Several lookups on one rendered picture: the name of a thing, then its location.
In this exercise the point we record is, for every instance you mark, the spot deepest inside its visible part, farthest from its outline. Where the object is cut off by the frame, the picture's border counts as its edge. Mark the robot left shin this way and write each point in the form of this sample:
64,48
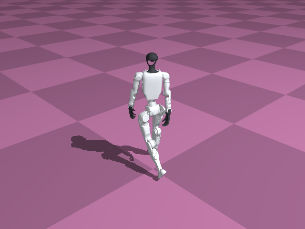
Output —
154,155

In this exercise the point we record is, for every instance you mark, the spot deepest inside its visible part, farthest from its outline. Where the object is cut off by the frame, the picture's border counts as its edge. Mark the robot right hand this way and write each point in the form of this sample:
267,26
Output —
167,118

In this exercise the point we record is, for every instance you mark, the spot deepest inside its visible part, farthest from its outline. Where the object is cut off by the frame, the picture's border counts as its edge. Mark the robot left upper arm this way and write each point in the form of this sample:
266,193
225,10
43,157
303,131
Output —
136,82

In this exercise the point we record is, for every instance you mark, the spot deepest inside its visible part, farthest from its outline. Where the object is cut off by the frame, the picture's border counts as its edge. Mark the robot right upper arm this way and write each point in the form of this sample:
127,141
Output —
166,83

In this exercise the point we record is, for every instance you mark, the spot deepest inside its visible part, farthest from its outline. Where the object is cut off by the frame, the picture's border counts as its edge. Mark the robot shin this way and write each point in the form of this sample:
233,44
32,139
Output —
157,139
154,155

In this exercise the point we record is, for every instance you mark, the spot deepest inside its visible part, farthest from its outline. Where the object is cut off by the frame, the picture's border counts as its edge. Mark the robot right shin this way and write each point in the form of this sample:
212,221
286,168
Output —
157,139

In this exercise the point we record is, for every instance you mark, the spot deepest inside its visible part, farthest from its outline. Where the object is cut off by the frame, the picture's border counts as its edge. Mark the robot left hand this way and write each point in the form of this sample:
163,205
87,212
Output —
131,112

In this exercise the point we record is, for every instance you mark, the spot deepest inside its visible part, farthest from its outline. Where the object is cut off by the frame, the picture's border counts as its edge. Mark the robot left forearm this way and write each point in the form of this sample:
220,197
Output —
132,99

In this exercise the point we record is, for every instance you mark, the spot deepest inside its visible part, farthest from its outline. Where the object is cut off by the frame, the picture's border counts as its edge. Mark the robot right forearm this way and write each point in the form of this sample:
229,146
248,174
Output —
168,102

